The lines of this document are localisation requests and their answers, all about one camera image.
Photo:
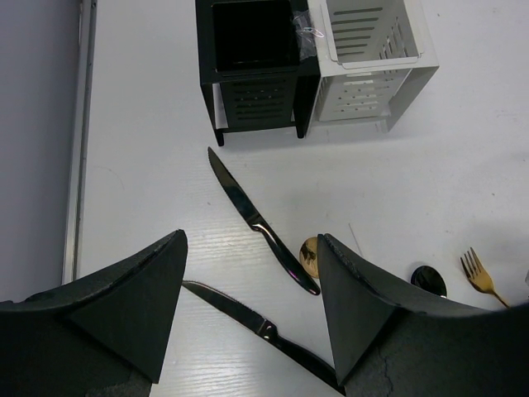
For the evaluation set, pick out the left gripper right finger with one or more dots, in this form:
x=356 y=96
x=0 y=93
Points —
x=391 y=338

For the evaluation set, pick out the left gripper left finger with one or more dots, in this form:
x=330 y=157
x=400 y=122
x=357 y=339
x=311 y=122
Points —
x=105 y=334

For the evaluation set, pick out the black spoon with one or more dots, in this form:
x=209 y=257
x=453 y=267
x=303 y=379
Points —
x=427 y=278

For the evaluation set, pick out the clear chopstick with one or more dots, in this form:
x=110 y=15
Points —
x=358 y=249

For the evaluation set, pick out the gold fork green handle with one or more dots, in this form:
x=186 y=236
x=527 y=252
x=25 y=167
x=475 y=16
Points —
x=478 y=277

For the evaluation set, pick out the gold spoon green handle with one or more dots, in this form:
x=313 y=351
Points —
x=308 y=257

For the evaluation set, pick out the black knife lower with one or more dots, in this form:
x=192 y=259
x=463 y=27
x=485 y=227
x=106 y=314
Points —
x=266 y=330

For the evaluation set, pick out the black knife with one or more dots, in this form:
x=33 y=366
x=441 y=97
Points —
x=266 y=330
x=257 y=223

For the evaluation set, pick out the black knife upper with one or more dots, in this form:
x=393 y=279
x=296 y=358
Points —
x=257 y=223

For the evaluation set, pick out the white utensil caddy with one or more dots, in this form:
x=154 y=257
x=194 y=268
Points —
x=375 y=57

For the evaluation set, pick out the black utensil caddy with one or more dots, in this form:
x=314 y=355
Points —
x=250 y=50

